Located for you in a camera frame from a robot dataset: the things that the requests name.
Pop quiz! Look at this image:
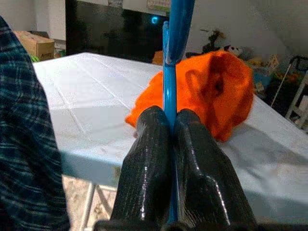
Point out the blue plaid shirt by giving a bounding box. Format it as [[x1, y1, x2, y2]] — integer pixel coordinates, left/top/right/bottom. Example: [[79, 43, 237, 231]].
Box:
[[0, 15, 70, 231]]

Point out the cardboard box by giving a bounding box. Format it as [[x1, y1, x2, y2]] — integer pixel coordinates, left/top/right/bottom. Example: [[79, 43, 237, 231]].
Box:
[[13, 30, 55, 62]]

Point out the light blue folding table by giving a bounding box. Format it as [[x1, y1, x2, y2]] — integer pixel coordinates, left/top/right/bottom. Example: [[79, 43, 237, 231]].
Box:
[[32, 52, 308, 231]]

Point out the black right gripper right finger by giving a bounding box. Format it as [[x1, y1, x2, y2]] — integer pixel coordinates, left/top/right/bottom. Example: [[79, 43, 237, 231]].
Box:
[[173, 108, 257, 227]]

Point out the black television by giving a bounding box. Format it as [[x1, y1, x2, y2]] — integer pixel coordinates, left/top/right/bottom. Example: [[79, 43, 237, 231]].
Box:
[[65, 0, 171, 64]]

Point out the blue plastic hanger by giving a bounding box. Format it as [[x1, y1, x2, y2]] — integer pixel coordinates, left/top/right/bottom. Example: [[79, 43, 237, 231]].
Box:
[[162, 0, 195, 224]]

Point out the white metal rack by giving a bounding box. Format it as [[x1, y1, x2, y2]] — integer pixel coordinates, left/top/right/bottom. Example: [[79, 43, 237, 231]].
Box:
[[270, 55, 308, 128]]

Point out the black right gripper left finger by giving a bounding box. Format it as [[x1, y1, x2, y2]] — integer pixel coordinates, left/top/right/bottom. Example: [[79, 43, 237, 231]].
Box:
[[110, 106, 174, 223]]

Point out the orange cloth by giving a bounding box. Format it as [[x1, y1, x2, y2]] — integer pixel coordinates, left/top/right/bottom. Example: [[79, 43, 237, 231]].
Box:
[[125, 50, 255, 142]]

